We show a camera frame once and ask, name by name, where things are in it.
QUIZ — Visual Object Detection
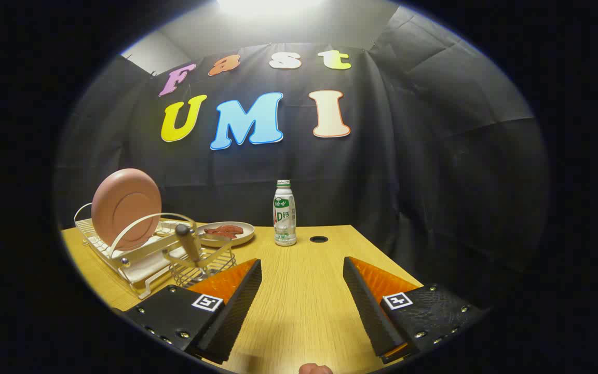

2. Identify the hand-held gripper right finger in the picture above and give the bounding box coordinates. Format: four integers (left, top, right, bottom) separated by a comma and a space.
343, 256, 489, 364

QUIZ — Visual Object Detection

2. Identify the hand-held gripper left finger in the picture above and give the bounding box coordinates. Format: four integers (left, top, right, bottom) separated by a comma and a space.
114, 258, 263, 364

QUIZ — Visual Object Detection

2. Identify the metal wire cutlery basket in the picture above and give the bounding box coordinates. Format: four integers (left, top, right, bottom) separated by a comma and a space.
167, 245, 237, 289

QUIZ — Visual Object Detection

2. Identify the wooden handled spoon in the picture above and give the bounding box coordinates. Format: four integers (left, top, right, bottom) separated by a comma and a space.
175, 224, 211, 278

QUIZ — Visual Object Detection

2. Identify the white wire dish rack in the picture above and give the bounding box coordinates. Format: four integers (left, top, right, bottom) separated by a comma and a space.
74, 203, 237, 300

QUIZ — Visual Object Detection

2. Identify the pink plate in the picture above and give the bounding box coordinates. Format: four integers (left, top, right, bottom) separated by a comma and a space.
91, 168, 162, 251

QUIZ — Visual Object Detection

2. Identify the beige plate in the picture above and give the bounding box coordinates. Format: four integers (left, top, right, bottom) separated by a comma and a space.
195, 222, 255, 247

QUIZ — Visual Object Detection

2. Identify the white drip tray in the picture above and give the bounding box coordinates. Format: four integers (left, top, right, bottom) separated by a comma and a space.
103, 244, 188, 285

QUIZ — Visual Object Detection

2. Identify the white drink bottle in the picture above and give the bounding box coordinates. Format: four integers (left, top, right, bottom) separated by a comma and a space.
273, 180, 297, 246

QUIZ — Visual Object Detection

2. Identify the black backdrop cloth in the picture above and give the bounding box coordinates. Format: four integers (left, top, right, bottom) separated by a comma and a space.
54, 4, 550, 312

